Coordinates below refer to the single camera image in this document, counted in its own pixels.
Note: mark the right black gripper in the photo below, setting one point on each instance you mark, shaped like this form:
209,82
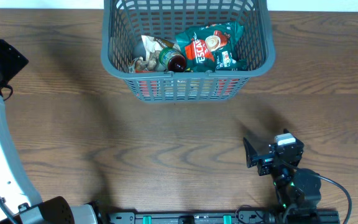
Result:
265,159

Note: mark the orange spaghetti pasta packet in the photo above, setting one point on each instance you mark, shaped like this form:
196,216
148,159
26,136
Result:
186,89

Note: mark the green Nescafe coffee bag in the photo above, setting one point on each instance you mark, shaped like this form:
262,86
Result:
211,47

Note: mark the green lidded jar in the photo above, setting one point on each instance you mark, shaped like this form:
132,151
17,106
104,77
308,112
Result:
173,60

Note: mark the beige brown snack pouch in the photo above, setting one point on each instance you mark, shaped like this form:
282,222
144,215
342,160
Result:
146,55

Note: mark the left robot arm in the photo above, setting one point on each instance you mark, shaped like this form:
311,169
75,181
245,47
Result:
20,202

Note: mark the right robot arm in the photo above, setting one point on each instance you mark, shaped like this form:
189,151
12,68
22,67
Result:
297,190

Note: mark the grey plastic lattice basket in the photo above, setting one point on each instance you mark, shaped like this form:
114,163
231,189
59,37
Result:
124,22

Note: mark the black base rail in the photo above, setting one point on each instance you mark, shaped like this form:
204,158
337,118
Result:
240,217

